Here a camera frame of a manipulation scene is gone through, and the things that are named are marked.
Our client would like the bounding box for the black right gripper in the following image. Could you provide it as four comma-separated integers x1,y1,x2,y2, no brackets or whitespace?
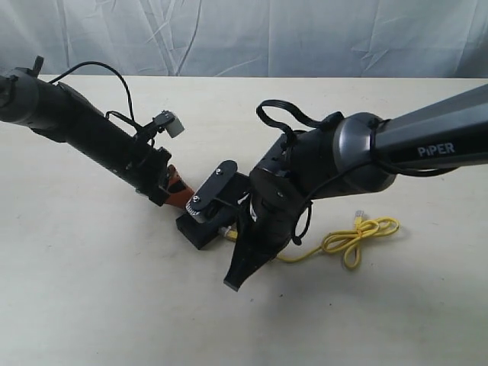
219,173,305,291

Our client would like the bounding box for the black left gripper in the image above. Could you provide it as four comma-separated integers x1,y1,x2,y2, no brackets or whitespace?
136,147,194,209

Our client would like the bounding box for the small black electronic box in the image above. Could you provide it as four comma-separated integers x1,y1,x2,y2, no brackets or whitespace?
175,213,235,250

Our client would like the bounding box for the yellow ethernet cable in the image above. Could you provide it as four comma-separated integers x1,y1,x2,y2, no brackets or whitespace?
217,209,401,271

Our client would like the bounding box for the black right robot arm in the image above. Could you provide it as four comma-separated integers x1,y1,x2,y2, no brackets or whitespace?
224,86,487,290

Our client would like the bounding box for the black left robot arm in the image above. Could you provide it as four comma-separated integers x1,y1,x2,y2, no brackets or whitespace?
1,69,194,208

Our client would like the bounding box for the grey wrinkled backdrop cloth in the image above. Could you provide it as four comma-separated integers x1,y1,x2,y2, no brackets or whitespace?
1,1,487,78

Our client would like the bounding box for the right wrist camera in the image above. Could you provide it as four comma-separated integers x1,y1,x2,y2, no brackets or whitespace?
185,160,238,223

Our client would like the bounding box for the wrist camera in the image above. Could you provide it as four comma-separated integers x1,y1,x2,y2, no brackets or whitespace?
152,111,185,138
185,160,238,223

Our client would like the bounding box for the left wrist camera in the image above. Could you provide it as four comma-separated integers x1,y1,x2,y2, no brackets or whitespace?
152,111,185,138

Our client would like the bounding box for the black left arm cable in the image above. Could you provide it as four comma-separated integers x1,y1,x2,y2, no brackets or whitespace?
32,56,161,169

